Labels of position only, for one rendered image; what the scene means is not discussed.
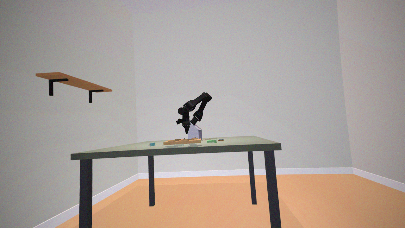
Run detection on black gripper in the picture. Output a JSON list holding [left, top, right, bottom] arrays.
[[182, 115, 190, 134]]

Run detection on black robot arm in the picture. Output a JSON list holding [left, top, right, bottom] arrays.
[[176, 92, 212, 125]]

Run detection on orange square puzzle board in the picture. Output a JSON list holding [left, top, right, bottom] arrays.
[[164, 137, 201, 145]]

